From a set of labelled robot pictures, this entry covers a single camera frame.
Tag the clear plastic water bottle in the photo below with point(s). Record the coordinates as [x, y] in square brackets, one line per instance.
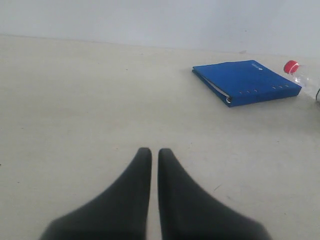
[306, 76]

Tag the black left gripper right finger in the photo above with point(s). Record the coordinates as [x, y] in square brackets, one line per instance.
[188, 212]

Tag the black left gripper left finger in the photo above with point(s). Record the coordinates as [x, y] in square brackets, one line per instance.
[118, 213]

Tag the blue ring binder notebook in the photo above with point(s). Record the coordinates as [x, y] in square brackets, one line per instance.
[246, 82]

